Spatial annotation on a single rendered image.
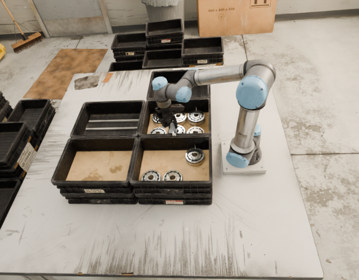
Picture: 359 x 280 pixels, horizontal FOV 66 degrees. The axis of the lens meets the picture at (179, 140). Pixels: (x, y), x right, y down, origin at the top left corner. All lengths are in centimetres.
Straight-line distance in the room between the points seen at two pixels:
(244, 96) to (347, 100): 231
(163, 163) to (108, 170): 30
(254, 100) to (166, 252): 81
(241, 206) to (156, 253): 49
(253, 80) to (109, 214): 100
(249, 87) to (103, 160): 92
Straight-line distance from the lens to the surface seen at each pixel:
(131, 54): 327
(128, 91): 222
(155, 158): 154
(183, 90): 132
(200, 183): 131
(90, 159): 166
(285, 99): 319
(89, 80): 245
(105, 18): 457
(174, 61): 304
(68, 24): 483
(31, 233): 172
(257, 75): 112
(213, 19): 416
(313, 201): 245
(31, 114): 293
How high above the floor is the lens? 204
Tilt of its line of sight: 49 degrees down
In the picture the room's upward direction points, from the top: 8 degrees counter-clockwise
